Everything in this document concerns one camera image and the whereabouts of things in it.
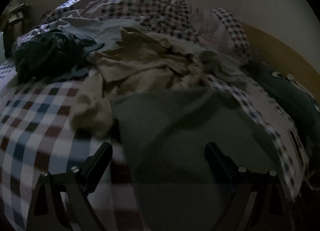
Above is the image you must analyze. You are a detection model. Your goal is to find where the beige shirt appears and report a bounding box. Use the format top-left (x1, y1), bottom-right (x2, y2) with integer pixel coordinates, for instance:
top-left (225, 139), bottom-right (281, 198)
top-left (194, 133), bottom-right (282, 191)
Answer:
top-left (69, 26), bottom-right (213, 138)

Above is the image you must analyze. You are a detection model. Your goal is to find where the dark teal garment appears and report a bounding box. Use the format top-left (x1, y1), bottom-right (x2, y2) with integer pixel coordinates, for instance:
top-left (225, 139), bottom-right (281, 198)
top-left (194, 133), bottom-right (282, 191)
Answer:
top-left (14, 29), bottom-right (105, 85)

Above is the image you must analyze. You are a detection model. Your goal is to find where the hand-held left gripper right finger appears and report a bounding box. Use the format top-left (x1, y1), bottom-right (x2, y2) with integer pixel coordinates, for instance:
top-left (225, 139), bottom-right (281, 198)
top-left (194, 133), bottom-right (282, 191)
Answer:
top-left (205, 142), bottom-right (293, 231)

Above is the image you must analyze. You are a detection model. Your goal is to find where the wooden headboard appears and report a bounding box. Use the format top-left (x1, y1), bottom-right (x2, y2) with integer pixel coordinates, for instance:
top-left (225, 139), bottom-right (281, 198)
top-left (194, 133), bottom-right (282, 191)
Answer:
top-left (239, 21), bottom-right (320, 92)

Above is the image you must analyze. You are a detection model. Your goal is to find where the light grey-green garment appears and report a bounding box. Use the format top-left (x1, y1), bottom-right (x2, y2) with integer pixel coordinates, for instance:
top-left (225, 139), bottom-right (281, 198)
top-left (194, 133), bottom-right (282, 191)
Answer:
top-left (47, 17), bottom-right (141, 50)

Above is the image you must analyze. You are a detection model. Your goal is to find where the dark teal plush pillow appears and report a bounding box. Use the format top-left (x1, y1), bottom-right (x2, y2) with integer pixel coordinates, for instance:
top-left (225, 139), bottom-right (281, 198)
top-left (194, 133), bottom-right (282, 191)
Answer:
top-left (242, 58), bottom-right (320, 169)

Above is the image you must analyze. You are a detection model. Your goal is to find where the dark green shirt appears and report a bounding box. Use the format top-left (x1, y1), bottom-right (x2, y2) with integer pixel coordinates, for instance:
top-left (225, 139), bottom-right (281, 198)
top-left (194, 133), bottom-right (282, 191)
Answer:
top-left (110, 88), bottom-right (283, 231)

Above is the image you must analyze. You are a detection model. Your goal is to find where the large-check bed sheet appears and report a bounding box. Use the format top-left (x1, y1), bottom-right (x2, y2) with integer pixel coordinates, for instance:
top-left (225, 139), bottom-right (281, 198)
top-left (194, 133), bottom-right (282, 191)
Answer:
top-left (0, 57), bottom-right (309, 231)

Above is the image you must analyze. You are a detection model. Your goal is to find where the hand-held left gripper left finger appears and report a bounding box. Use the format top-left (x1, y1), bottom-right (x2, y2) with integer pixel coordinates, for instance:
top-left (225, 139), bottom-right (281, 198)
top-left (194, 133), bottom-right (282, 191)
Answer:
top-left (26, 142), bottom-right (113, 231)

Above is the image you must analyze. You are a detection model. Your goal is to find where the pale grey garment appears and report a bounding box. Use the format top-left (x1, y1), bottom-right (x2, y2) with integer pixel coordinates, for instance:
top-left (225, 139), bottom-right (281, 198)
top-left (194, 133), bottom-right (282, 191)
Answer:
top-left (199, 49), bottom-right (248, 90)

